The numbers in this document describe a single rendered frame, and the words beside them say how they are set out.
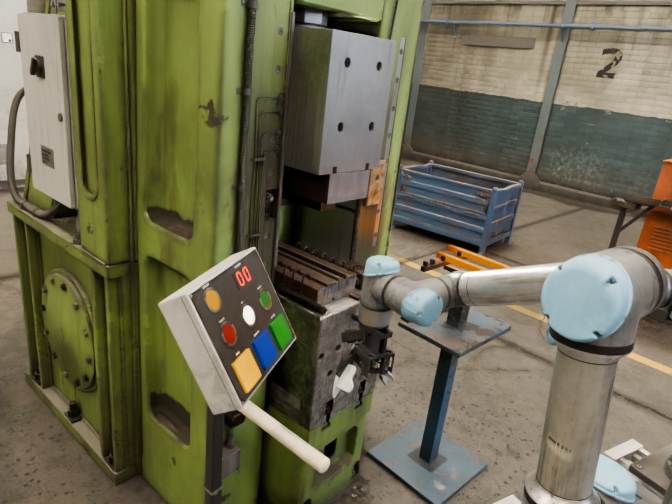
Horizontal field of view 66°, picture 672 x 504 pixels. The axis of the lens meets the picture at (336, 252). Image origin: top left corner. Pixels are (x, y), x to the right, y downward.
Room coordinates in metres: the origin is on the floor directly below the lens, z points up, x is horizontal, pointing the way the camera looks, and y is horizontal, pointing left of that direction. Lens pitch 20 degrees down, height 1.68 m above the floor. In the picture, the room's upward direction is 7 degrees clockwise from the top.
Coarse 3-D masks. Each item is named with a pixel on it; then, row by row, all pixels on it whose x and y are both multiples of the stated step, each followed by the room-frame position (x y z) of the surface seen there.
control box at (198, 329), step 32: (256, 256) 1.26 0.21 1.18; (192, 288) 0.99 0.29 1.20; (224, 288) 1.08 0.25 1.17; (256, 288) 1.19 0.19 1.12; (192, 320) 0.95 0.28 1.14; (224, 320) 1.02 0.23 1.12; (256, 320) 1.12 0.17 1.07; (288, 320) 1.25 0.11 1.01; (192, 352) 0.95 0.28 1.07; (224, 352) 0.96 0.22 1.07; (224, 384) 0.93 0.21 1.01; (256, 384) 1.00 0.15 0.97
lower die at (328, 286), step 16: (288, 256) 1.76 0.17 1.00; (304, 256) 1.78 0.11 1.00; (288, 272) 1.66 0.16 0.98; (304, 272) 1.65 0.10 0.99; (320, 272) 1.66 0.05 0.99; (352, 272) 1.70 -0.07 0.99; (304, 288) 1.57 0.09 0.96; (320, 288) 1.55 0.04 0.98; (336, 288) 1.61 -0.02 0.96; (352, 288) 1.68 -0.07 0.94
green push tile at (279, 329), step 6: (276, 318) 1.19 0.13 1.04; (282, 318) 1.22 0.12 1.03; (270, 324) 1.16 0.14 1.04; (276, 324) 1.18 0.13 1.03; (282, 324) 1.20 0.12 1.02; (276, 330) 1.17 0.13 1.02; (282, 330) 1.19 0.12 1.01; (288, 330) 1.22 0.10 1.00; (276, 336) 1.15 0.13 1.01; (282, 336) 1.18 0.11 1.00; (288, 336) 1.20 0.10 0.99; (276, 342) 1.15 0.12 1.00; (282, 342) 1.16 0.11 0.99; (282, 348) 1.15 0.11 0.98
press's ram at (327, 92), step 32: (320, 32) 1.52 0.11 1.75; (320, 64) 1.52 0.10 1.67; (352, 64) 1.57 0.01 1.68; (384, 64) 1.69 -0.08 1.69; (320, 96) 1.51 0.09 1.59; (352, 96) 1.58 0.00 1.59; (384, 96) 1.71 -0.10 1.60; (288, 128) 1.58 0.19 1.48; (320, 128) 1.50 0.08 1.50; (352, 128) 1.60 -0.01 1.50; (384, 128) 1.73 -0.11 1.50; (288, 160) 1.58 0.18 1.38; (320, 160) 1.50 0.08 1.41; (352, 160) 1.61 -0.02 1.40
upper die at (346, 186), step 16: (288, 176) 1.65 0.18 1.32; (304, 176) 1.60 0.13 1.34; (320, 176) 1.56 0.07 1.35; (336, 176) 1.56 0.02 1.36; (352, 176) 1.62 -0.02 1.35; (368, 176) 1.69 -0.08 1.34; (304, 192) 1.60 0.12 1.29; (320, 192) 1.55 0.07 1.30; (336, 192) 1.56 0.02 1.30; (352, 192) 1.63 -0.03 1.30
